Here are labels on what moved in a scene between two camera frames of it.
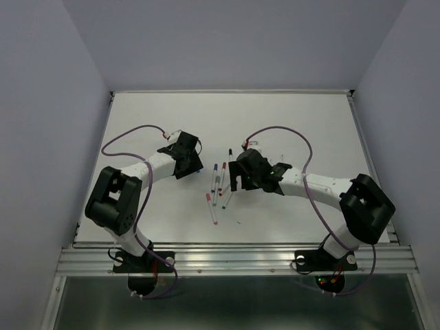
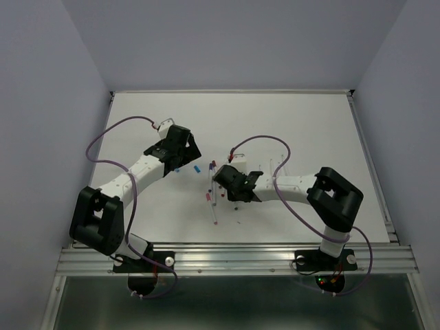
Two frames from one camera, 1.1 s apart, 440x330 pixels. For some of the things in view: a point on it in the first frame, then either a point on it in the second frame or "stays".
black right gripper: [235, 169] to [231, 196]
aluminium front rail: [235, 258] stays
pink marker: [209, 199] stays
